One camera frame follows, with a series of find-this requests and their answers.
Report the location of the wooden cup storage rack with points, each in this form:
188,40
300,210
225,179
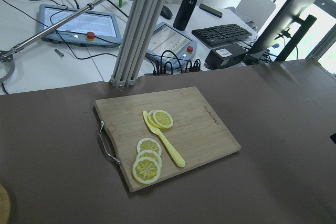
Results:
5,205

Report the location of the lemon slice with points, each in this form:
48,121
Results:
150,153
163,119
146,170
150,119
149,144

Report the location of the black usb hub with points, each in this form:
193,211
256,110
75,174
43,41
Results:
165,69

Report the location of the wooden cutting board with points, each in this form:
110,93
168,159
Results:
198,133

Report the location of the blue teach pendant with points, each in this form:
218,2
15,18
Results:
88,29
168,44

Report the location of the yellow plastic knife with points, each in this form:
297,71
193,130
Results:
176,157

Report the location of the black small box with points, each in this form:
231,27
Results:
225,56

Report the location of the black keyboard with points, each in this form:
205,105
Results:
218,35

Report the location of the black computer mouse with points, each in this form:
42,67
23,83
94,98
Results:
166,12

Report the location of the black water bottle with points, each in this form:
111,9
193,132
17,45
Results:
184,13

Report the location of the reach grabber tool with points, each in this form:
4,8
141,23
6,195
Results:
7,56

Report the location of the aluminium frame post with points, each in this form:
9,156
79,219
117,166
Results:
139,29

